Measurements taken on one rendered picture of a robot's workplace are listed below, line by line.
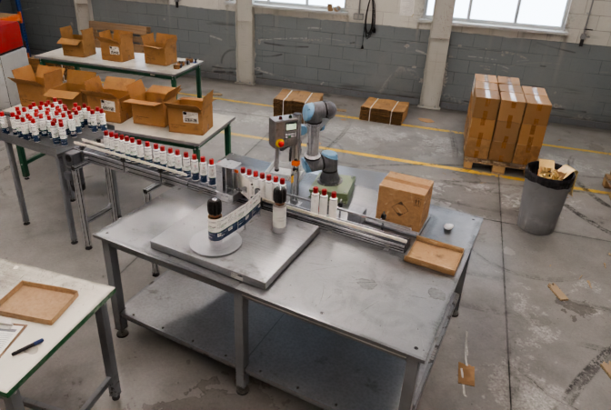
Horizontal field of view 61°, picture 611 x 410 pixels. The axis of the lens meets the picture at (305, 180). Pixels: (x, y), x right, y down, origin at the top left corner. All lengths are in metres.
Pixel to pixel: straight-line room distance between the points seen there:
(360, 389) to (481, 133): 3.99
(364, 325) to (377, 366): 0.71
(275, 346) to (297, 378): 0.29
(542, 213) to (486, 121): 1.53
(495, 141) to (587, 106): 2.63
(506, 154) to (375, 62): 3.05
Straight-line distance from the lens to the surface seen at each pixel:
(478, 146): 6.54
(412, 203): 3.37
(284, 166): 4.04
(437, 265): 3.15
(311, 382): 3.25
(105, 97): 5.39
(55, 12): 11.34
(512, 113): 6.43
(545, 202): 5.32
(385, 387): 3.28
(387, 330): 2.70
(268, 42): 9.14
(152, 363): 3.73
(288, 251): 3.09
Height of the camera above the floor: 2.62
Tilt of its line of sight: 27 degrees down
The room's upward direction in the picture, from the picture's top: 3 degrees clockwise
